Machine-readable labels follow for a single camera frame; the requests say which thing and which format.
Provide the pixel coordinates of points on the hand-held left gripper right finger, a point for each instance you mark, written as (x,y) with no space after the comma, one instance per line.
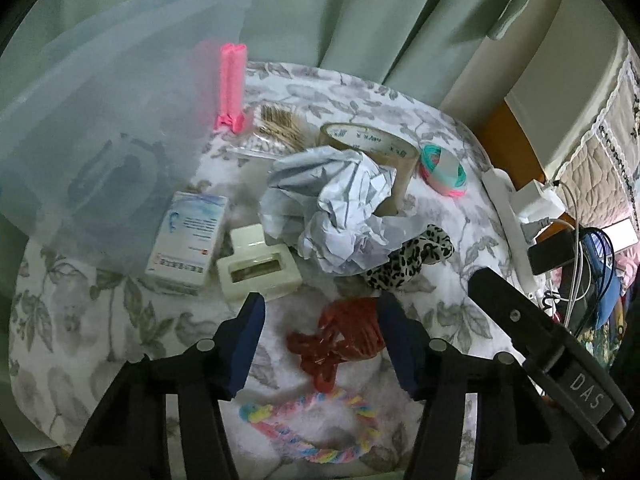
(400,350)

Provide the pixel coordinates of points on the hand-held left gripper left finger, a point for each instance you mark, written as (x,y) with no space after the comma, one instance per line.
(247,345)

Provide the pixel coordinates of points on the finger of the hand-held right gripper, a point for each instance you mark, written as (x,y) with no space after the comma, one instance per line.
(505,310)

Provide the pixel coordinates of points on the red hair claw clip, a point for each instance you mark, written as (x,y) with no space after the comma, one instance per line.
(345,330)

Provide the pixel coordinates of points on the leopard print scrunchie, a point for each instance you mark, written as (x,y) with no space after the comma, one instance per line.
(410,260)

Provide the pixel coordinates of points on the cream hair claw clip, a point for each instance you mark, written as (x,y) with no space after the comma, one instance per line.
(245,240)

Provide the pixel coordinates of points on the white and blue medicine box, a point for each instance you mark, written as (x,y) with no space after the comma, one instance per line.
(185,240)

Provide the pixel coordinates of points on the pink teal tape roll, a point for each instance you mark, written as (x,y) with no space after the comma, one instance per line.
(445,175)

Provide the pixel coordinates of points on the white paper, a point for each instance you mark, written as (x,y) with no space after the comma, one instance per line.
(340,200)

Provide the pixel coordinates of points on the brown packing tape roll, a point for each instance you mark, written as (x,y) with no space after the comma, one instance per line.
(405,170)

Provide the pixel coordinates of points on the clear cotton swab box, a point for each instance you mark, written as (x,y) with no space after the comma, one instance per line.
(272,127)

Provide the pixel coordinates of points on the pink hair roller clip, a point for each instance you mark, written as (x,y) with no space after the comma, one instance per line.
(232,85)

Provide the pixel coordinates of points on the translucent plastic storage container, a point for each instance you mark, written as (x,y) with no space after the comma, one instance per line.
(100,85)

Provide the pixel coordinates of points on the black phone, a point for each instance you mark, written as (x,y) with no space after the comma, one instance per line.
(550,252)

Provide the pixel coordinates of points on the white power strip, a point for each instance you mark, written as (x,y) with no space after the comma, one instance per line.
(505,210)

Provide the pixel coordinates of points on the floral bed sheet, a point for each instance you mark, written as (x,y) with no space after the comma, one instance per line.
(150,320)

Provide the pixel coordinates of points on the white charger adapter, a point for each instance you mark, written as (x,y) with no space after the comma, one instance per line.
(537,200)

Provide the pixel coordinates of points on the quilted lace-trimmed cover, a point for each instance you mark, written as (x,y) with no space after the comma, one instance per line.
(615,125)

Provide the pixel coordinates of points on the white padded headboard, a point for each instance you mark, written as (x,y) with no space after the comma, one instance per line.
(565,60)

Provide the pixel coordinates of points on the pale green curtain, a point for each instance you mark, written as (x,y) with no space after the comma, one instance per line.
(350,20)

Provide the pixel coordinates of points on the orange wooden bed frame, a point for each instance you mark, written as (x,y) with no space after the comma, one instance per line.
(505,135)

